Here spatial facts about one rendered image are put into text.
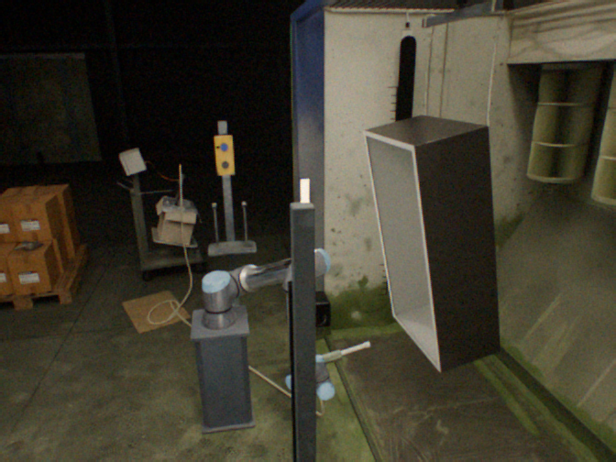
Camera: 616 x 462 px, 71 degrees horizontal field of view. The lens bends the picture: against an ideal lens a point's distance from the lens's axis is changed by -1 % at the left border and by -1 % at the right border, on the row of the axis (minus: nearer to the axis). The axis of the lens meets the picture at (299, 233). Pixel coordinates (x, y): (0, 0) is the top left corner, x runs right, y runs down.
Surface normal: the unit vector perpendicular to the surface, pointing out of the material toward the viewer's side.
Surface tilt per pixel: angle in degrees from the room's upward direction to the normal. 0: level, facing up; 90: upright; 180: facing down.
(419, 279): 90
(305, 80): 90
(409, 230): 90
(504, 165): 90
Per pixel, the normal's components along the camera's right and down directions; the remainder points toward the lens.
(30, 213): 0.21, 0.33
